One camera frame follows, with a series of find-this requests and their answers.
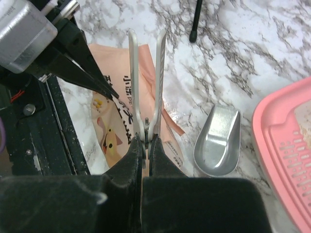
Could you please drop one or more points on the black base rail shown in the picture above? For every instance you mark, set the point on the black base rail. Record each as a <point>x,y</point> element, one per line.
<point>40,136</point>

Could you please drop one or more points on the pink plastic litter box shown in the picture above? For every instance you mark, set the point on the pink plastic litter box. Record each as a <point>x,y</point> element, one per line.
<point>281,130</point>

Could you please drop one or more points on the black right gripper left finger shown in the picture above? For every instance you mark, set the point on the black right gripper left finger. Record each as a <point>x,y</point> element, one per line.
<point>107,203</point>

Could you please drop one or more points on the black perforated music stand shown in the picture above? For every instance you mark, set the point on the black perforated music stand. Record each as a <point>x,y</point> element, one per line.
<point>193,33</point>

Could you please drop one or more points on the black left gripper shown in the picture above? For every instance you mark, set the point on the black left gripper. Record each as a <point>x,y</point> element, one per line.
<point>68,55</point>

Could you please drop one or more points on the silver metal scoop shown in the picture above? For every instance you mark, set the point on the silver metal scoop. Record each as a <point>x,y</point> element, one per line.
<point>218,145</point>

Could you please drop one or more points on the beige cat litter bag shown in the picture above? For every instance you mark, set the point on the beige cat litter bag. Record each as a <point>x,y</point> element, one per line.
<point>112,119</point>

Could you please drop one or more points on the small white plastic bracket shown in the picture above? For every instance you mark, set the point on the small white plastic bracket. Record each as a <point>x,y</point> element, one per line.
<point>147,113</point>

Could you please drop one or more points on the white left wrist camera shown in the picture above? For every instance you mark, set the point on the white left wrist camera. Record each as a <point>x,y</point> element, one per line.
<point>24,33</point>

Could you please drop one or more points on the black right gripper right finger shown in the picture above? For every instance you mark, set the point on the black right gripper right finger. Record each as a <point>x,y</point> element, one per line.
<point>175,203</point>

